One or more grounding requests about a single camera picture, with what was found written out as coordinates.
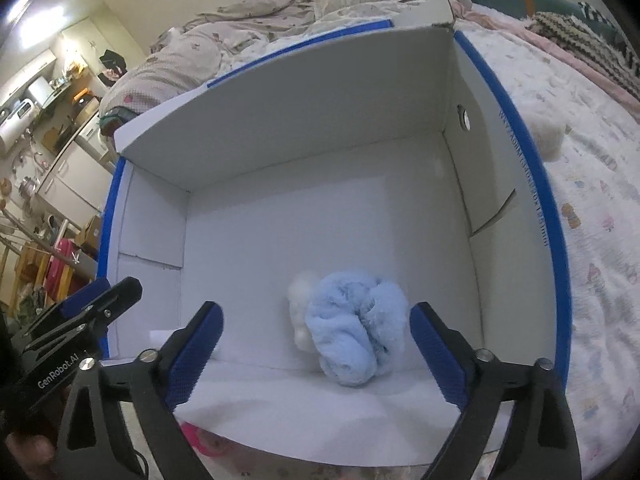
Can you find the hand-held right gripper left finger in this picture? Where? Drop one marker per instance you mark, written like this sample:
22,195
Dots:
197,355

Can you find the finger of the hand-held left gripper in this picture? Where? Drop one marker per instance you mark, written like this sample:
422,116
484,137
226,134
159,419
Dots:
95,305

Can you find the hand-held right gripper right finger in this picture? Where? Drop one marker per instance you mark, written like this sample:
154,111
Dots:
440,355

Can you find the light blue fluffy scrunchie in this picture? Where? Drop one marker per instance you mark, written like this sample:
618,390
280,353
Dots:
350,330

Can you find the white cardboard box blue edges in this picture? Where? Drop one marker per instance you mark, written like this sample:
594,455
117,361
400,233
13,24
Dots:
325,210

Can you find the white fluffy scrunchie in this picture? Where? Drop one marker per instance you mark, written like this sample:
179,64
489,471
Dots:
547,137

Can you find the person's left hand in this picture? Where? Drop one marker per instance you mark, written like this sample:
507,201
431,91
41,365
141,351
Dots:
27,455

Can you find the white kitchen cabinet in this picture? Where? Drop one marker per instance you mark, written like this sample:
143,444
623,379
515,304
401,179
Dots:
70,175

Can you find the white kitchen appliance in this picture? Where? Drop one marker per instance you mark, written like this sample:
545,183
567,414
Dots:
15,125

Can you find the white printed bed sheet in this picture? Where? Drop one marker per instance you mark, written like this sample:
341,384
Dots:
590,210

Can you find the black hanging clothing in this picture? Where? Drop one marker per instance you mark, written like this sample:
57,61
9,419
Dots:
112,67

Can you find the pink blanket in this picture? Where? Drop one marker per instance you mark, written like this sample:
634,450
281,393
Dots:
560,52

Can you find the striped knitted blanket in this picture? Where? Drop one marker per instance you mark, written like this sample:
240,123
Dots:
575,32

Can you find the black white striped cloth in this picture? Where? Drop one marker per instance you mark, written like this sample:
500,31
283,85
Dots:
597,12

